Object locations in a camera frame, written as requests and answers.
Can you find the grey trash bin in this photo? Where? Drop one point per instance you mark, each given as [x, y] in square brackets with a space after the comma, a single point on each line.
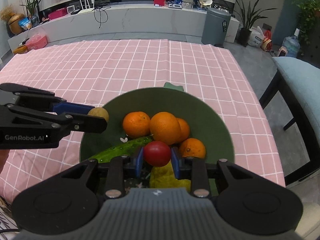
[215, 27]

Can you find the light blue seat cushion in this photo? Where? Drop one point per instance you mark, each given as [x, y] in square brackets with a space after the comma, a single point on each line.
[303, 80]

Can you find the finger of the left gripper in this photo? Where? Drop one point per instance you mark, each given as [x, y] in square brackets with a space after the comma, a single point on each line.
[82, 123]
[69, 107]

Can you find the orange at bowl right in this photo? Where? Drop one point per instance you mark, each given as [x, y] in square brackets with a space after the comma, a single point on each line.
[192, 147]

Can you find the white plastic bag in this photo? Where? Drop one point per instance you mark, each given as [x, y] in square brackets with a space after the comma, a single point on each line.
[256, 37]

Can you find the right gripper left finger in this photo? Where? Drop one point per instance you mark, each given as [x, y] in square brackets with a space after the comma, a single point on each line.
[72, 198]

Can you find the green cucumber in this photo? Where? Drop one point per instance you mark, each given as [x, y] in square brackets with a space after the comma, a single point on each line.
[127, 148]

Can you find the person's left hand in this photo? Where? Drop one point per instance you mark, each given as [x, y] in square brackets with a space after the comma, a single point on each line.
[3, 158]

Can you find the white wifi router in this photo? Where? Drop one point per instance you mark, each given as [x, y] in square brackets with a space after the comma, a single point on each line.
[86, 6]

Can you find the white marble tv bench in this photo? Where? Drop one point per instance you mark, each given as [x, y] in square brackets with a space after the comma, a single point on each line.
[123, 21]

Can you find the red tomato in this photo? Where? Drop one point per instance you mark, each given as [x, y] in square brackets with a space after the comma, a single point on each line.
[157, 153]

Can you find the blue water jug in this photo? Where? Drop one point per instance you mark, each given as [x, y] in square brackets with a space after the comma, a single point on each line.
[291, 43]

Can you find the potted long-leaf plant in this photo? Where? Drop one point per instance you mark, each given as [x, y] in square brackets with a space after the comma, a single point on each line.
[248, 16]

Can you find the green fruit bowl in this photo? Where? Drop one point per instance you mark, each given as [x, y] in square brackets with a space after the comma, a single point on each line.
[205, 125]

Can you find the pink storage box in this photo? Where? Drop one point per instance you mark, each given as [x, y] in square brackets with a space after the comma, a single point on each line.
[37, 41]

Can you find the leafy green pothos plant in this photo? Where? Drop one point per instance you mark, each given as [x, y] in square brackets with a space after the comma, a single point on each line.
[308, 18]

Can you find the rough orange fruit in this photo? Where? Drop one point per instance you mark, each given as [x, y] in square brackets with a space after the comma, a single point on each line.
[165, 127]

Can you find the black wooden chair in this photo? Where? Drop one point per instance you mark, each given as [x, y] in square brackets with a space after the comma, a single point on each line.
[279, 84]

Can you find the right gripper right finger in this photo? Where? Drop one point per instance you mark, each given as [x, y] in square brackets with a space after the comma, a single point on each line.
[243, 199]

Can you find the orange behind large orange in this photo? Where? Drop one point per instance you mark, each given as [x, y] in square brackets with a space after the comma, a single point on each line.
[185, 130]

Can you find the small orange mandarin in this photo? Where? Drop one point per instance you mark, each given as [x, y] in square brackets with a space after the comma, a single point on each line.
[136, 124]

